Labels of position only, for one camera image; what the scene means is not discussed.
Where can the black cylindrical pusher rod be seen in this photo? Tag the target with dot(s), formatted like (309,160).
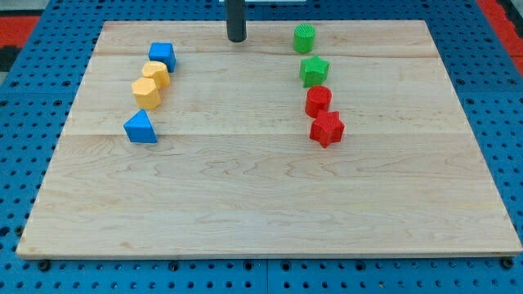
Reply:
(236,20)

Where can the yellow heart block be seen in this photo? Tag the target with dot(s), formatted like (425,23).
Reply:
(158,71)

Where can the yellow hexagon block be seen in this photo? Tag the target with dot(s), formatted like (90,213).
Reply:
(146,93)

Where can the green cylinder block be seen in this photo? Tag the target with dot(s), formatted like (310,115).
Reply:
(304,38)

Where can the blue cube block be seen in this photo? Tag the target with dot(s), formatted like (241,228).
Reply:
(163,52)

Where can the green star block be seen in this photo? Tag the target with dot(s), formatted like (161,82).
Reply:
(313,71)

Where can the red cylinder block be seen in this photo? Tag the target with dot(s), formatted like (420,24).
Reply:
(317,98)

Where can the red star block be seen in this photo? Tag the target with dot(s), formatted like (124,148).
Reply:
(327,128)

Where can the blue triangle block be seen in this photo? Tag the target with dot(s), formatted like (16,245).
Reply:
(139,128)

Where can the light wooden board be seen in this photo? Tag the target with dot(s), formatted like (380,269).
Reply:
(234,173)

